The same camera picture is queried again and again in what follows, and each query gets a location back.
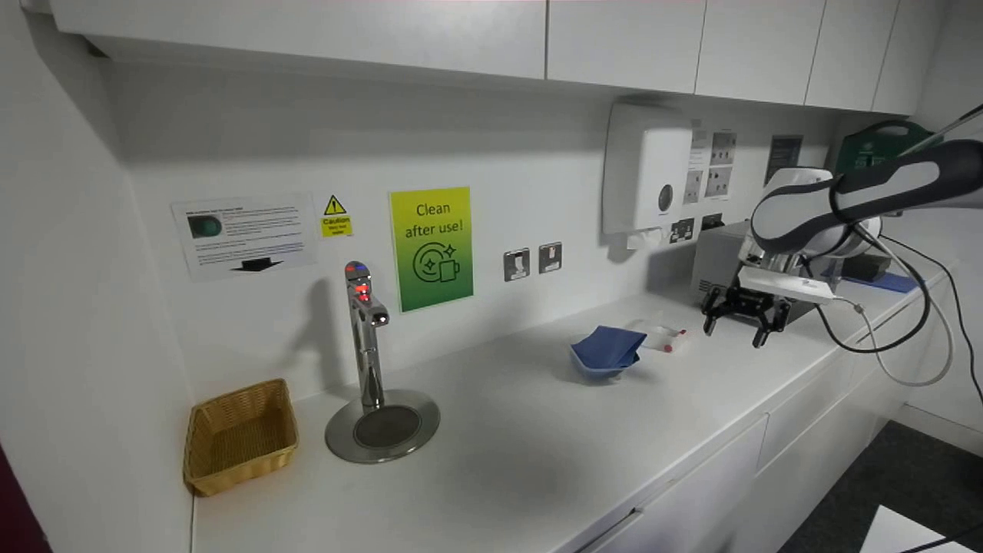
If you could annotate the chrome water tap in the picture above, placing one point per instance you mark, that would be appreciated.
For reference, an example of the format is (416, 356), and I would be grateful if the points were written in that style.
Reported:
(368, 348)

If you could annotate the silver wall socket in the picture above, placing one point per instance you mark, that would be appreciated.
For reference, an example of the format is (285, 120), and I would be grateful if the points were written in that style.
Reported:
(517, 266)
(550, 255)

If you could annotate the white instruction sign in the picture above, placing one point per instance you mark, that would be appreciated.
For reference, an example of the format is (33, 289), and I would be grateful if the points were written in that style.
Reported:
(246, 236)

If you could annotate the green first aid box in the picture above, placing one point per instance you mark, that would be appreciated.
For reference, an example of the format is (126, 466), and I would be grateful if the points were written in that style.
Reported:
(878, 150)

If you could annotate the black wall panel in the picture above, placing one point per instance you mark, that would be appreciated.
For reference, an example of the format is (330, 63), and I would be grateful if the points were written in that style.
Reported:
(781, 156)

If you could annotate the white floor plate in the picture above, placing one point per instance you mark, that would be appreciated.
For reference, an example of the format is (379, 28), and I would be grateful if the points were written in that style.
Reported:
(908, 532)

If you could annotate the white base cabinets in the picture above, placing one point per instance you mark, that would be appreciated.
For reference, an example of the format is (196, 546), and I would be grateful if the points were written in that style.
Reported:
(818, 440)

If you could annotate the white wall cabinets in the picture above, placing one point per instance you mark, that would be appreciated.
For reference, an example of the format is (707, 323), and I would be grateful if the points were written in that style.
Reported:
(409, 36)

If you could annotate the white paper towel dispenser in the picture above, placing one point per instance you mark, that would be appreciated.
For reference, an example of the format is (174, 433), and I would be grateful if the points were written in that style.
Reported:
(647, 173)

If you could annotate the green yellow cleaning poster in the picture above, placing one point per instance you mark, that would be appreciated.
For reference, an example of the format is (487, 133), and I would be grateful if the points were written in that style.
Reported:
(430, 248)

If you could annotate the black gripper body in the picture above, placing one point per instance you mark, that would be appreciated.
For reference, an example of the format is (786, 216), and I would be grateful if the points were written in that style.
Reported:
(753, 301)

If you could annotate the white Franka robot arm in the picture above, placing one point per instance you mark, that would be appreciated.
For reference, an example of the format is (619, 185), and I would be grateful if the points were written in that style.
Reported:
(869, 190)

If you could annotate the red marker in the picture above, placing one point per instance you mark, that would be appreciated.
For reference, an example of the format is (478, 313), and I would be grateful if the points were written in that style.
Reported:
(670, 343)

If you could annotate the clear rectangular container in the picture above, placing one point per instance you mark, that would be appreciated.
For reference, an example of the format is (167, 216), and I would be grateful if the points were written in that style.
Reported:
(661, 334)

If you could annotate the yellow warning sign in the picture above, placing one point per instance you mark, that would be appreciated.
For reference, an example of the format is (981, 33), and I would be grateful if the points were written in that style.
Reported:
(337, 216)

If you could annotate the blue towel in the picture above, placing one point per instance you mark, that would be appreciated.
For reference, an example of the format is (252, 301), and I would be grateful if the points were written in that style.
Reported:
(609, 345)

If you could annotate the wicker basket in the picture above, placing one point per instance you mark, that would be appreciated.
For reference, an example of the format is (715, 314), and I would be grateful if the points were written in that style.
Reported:
(240, 433)

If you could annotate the white wall notices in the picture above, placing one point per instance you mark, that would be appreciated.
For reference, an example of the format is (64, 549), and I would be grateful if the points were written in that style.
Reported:
(711, 163)

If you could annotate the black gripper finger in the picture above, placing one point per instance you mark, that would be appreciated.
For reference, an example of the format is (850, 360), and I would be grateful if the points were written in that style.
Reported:
(769, 327)
(715, 313)

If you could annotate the flat blue item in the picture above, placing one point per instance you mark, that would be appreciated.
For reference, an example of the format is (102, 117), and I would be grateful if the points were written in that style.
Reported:
(891, 281)

